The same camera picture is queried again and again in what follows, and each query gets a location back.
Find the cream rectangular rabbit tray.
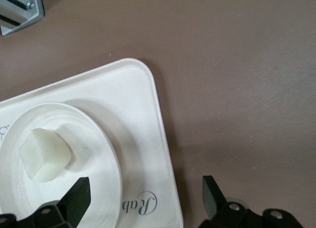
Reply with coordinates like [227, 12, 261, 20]
[0, 58, 185, 228]

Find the round cream plate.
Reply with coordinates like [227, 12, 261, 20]
[0, 102, 123, 228]

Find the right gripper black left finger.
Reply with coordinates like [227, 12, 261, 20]
[0, 177, 91, 228]

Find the aluminium frame bracket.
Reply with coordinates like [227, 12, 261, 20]
[0, 0, 45, 36]

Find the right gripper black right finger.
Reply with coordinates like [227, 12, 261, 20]
[198, 175, 303, 228]

